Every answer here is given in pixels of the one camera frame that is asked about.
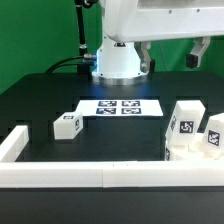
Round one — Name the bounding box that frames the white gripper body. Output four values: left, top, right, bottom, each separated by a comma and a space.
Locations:
104, 0, 224, 42

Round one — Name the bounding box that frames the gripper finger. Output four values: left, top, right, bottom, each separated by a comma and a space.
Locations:
186, 37, 211, 69
134, 42, 155, 74

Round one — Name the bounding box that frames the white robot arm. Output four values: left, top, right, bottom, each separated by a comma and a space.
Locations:
92, 0, 224, 85

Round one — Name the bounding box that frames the white paper marker sheet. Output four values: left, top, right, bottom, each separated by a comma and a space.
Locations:
76, 99, 163, 117

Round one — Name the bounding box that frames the white U-shaped fence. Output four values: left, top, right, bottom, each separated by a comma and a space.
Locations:
0, 125, 224, 188

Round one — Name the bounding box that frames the black cable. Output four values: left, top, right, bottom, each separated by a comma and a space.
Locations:
44, 54, 98, 75

